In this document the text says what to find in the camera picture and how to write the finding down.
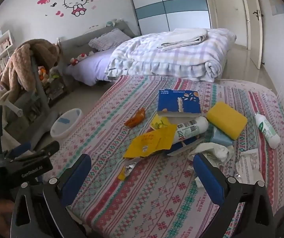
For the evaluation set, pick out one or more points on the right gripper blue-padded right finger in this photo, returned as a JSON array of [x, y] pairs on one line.
[[256, 218]]

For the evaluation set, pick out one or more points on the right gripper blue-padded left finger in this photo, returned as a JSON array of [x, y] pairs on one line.
[[61, 192]]

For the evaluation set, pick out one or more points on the white printed wrapper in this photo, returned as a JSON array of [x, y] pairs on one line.
[[248, 167]]

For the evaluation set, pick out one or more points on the silver yellow foil wrapper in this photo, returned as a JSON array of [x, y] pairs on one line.
[[128, 168]]

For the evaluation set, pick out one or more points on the white tissue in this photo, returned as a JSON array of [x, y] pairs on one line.
[[214, 152]]

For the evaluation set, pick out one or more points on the white bottle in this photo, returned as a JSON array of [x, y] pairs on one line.
[[190, 129], [267, 130]]

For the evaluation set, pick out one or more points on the light blue milk carton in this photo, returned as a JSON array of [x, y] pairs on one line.
[[219, 137]]

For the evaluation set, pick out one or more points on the yellow sponge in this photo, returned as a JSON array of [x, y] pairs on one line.
[[228, 120]]

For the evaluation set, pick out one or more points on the orange plastic wrapper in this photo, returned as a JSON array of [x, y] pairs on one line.
[[136, 119]]

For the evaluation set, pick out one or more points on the yellow paper packet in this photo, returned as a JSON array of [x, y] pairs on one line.
[[151, 142]]

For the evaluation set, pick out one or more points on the yellow paper cup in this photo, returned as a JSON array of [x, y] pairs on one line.
[[159, 122]]

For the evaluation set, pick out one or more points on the white trash bin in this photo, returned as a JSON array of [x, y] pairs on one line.
[[64, 125]]

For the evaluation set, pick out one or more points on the person's left hand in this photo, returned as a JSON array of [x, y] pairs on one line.
[[6, 209]]

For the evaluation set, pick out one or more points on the brown plush blanket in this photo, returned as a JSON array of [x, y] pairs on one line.
[[18, 73]]

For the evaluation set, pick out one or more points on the patterned bed sheet mattress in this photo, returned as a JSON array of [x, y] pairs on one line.
[[160, 198]]

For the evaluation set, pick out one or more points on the lavender bed sheet bed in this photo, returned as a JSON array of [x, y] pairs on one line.
[[91, 70]]

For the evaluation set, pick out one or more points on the red white plush toy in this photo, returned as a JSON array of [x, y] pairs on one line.
[[78, 59]]

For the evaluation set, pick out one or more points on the grey headboard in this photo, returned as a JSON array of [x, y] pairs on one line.
[[71, 48]]

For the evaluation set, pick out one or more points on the plaid folded quilt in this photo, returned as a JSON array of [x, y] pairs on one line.
[[202, 62]]

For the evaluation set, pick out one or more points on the plaid pillow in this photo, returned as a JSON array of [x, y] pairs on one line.
[[109, 40]]

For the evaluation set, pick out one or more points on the folded white towel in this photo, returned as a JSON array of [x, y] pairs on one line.
[[182, 37]]

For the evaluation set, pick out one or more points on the white door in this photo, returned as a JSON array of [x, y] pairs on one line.
[[255, 21]]

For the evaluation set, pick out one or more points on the white teal wardrobe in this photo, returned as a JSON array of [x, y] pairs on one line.
[[156, 16]]

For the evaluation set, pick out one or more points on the Hello Kitty wall sticker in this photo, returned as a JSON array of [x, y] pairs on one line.
[[72, 0]]

